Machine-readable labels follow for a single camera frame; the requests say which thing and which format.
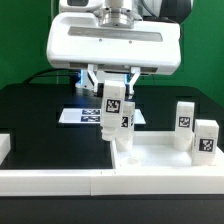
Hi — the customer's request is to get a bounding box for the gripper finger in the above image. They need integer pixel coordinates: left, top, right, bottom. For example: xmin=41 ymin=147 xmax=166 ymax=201
xmin=87 ymin=64 xmax=99 ymax=95
xmin=127 ymin=67 xmax=141 ymax=97

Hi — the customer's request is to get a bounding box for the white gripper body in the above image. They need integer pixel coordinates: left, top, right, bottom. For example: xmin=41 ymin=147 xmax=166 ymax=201
xmin=46 ymin=12 xmax=181 ymax=75

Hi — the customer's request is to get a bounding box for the white square table top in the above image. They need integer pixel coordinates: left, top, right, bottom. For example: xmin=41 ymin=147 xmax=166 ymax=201
xmin=109 ymin=129 xmax=224 ymax=171

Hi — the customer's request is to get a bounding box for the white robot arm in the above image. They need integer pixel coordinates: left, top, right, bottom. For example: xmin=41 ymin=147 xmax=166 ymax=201
xmin=46 ymin=0 xmax=194 ymax=96

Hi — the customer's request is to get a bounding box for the white sheet with tag markers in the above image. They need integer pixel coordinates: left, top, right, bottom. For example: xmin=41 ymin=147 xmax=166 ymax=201
xmin=59 ymin=108 xmax=146 ymax=125

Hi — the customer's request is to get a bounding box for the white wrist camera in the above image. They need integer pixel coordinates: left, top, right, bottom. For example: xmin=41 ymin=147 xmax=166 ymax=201
xmin=59 ymin=0 xmax=104 ymax=13

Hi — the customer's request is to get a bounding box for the white left fence wall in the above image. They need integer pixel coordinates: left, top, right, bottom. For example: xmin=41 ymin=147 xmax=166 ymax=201
xmin=0 ymin=134 xmax=11 ymax=165

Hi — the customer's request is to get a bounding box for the white fence wall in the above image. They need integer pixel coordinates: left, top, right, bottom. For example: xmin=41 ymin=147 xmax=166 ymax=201
xmin=0 ymin=167 xmax=224 ymax=196
xmin=0 ymin=134 xmax=11 ymax=165

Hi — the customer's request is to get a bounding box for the white front fence wall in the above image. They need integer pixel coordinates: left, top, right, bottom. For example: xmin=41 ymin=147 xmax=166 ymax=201
xmin=0 ymin=167 xmax=224 ymax=196

